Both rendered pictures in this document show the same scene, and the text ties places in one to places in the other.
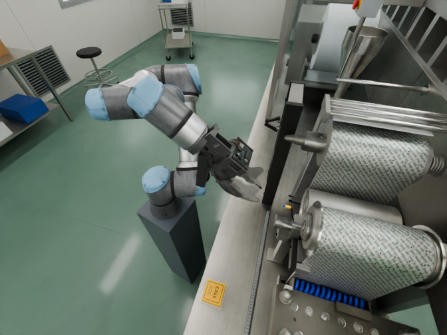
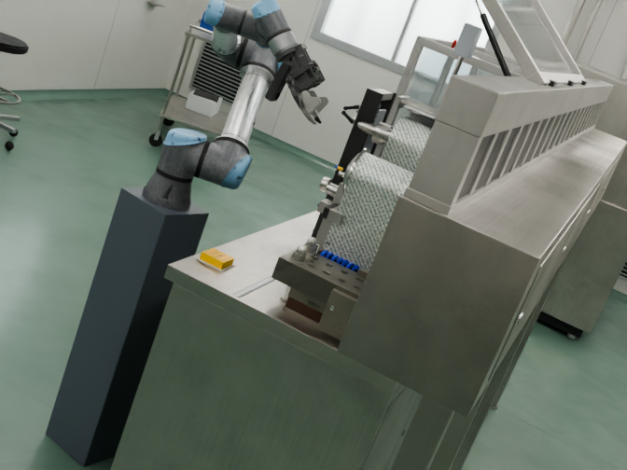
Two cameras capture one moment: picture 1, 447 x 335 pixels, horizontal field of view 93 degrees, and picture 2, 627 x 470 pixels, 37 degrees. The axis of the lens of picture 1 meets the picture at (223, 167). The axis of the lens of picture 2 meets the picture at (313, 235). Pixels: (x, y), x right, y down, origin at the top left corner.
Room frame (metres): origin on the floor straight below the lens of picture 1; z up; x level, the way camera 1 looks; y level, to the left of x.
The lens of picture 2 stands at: (-2.21, -0.17, 1.76)
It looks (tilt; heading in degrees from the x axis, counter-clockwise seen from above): 16 degrees down; 0
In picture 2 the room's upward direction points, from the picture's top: 21 degrees clockwise
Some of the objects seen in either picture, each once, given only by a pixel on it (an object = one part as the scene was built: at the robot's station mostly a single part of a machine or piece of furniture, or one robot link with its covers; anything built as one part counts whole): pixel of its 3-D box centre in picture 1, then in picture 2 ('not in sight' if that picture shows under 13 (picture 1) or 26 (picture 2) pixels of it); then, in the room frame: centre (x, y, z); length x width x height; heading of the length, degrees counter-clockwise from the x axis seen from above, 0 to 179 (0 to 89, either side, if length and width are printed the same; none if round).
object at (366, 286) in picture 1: (340, 279); (371, 241); (0.16, -0.34, 1.11); 0.23 x 0.01 x 0.18; 73
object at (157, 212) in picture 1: (163, 199); (170, 186); (0.54, 0.27, 0.95); 0.15 x 0.15 x 0.10
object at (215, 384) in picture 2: not in sight; (369, 351); (1.14, -0.55, 0.43); 2.52 x 0.64 x 0.86; 163
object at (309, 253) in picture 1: (312, 227); (356, 173); (0.26, -0.24, 1.25); 0.15 x 0.01 x 0.15; 163
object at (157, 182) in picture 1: (159, 184); (184, 151); (0.54, 0.27, 1.07); 0.13 x 0.12 x 0.14; 95
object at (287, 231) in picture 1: (281, 240); (321, 230); (0.30, -0.21, 1.05); 0.06 x 0.05 x 0.31; 73
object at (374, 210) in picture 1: (344, 215); not in sight; (0.33, -0.39, 1.17); 0.26 x 0.12 x 0.12; 73
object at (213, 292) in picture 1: (213, 292); (216, 258); (0.17, 0.03, 0.91); 0.07 x 0.07 x 0.02; 73
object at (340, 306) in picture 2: not in sight; (342, 317); (-0.06, -0.33, 0.96); 0.10 x 0.03 x 0.11; 73
